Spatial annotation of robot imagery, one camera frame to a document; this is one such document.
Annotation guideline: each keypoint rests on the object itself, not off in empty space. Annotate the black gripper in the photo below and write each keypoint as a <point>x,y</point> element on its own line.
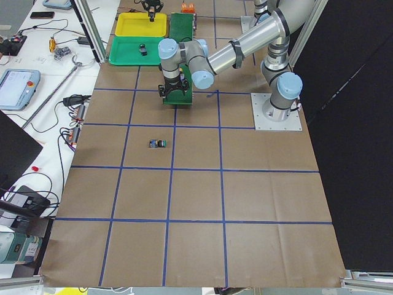
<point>151,7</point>
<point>171,83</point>

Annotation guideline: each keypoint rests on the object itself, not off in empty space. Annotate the orange 4680 cylinder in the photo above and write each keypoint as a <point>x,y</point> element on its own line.
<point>191,8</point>
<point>184,8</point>

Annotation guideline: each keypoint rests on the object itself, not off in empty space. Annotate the green push button switch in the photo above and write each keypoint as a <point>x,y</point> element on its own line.
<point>142,49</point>
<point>153,143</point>

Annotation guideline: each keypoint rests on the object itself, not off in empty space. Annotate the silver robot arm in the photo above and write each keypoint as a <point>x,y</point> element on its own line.
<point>260,10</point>
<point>275,21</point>

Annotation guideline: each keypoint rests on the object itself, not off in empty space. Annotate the green conveyor belt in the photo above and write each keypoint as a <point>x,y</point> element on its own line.
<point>181,30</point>

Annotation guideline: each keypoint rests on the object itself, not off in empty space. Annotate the yellow plastic tray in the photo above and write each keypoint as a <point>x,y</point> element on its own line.
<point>139,24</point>

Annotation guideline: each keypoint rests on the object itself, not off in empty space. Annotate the green plastic tray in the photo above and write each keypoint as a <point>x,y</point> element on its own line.
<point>125,51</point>

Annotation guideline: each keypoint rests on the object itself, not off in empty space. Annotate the blue teach pendant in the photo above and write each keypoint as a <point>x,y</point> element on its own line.
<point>18,87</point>
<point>57,4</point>

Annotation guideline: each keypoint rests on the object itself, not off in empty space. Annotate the long metal rod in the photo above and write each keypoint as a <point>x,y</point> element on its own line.
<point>77,65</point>

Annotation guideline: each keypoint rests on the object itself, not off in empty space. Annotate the brass connector part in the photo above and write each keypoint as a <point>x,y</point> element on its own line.
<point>52,44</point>

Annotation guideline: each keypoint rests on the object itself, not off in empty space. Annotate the black smartphone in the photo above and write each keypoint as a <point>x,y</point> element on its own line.
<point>42,15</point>

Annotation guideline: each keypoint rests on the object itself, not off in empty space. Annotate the black monitor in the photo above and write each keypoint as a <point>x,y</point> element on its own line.
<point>18,152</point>

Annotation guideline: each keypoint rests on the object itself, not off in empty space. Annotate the black power adapter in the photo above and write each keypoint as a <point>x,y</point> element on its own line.
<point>27,198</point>

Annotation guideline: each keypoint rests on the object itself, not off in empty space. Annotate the aluminium frame post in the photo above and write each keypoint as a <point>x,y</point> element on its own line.
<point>86,20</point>

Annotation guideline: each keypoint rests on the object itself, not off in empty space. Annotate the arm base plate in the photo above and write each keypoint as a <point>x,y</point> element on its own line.
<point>248,24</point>
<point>268,118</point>

